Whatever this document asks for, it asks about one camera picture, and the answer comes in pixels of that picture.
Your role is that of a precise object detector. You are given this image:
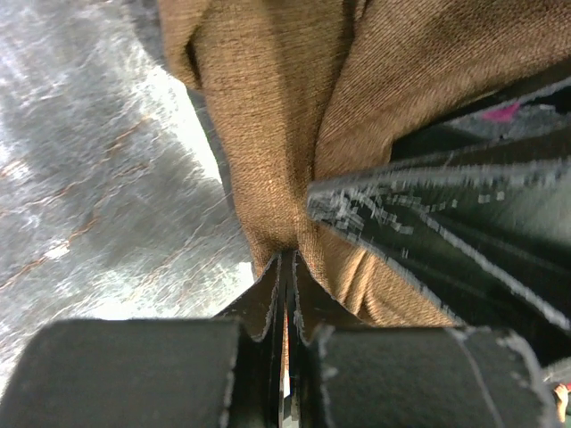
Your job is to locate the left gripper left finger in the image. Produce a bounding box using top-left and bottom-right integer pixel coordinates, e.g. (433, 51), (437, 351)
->
(1, 255), (285, 427)

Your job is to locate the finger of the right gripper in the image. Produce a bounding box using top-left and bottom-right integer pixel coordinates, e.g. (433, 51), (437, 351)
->
(306, 57), (571, 362)

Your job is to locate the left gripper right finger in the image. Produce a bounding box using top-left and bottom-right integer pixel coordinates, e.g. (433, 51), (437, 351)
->
(285, 251), (559, 427)

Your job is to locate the brown cloth napkin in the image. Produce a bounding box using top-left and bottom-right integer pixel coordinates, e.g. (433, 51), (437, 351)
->
(158, 1), (570, 326)

